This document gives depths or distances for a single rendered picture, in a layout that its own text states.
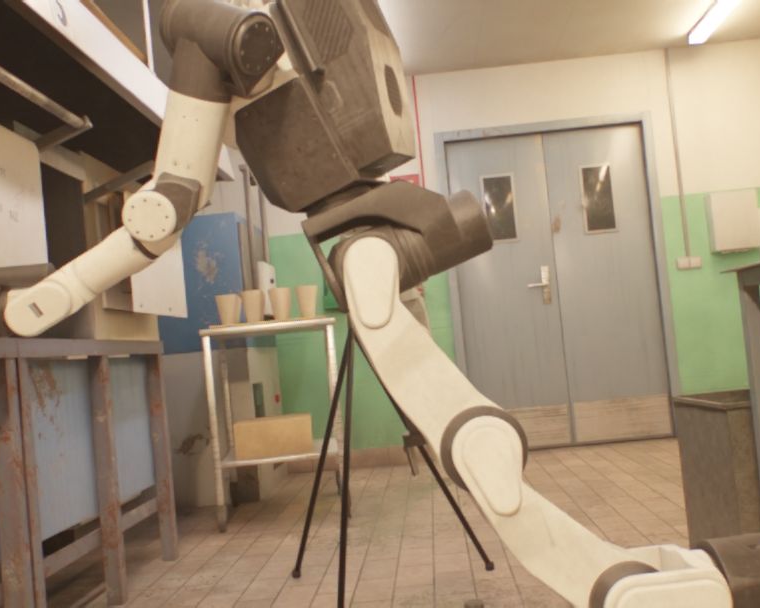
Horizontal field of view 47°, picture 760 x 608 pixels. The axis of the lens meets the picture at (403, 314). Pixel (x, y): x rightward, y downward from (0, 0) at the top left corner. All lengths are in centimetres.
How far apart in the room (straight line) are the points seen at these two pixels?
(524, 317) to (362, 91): 437
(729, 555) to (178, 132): 110
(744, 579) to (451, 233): 73
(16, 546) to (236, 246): 267
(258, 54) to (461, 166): 451
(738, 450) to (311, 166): 155
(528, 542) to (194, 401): 350
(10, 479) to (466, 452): 137
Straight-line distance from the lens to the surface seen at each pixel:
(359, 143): 138
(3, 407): 241
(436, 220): 142
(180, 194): 133
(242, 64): 127
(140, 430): 346
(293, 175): 140
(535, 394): 567
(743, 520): 256
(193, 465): 482
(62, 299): 142
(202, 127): 132
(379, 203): 141
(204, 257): 479
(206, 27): 129
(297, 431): 405
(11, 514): 243
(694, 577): 152
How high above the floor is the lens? 73
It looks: 2 degrees up
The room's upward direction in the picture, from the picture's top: 6 degrees counter-clockwise
